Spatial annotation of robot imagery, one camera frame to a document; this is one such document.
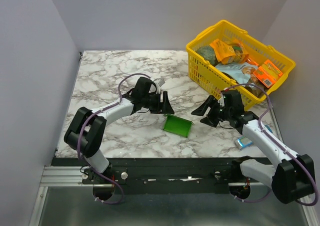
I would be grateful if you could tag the small blue white packet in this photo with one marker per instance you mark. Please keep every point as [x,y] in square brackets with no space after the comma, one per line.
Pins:
[243,142]

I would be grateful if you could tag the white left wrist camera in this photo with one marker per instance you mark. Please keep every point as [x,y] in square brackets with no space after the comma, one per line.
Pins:
[156,85]

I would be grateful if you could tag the orange cracker box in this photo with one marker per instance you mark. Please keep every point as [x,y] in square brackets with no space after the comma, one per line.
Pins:
[268,73]

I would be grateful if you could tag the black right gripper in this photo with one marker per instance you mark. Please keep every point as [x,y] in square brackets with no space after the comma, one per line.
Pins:
[215,110]

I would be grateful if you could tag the orange snack bag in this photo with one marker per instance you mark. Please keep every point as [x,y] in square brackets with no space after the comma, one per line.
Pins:
[229,51]

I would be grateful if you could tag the green paper box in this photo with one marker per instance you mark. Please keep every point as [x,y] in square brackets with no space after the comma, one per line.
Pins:
[177,125]

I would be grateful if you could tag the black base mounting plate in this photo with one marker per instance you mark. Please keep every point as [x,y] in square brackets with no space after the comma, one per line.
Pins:
[165,188]

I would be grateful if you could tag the aluminium frame rail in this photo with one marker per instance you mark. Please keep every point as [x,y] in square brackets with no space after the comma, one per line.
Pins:
[73,175]

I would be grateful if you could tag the light blue snack bag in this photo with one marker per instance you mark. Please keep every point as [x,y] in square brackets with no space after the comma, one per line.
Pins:
[241,73]

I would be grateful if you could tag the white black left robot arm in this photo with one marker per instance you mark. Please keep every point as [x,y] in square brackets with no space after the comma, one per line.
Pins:
[86,130]

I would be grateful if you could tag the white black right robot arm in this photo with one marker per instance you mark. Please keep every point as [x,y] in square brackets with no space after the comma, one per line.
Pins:
[290,176]

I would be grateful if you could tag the yellow plastic shopping basket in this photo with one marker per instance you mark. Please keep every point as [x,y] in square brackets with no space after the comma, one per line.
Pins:
[213,76]

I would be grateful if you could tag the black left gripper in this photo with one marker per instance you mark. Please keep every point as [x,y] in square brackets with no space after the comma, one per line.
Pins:
[162,107]

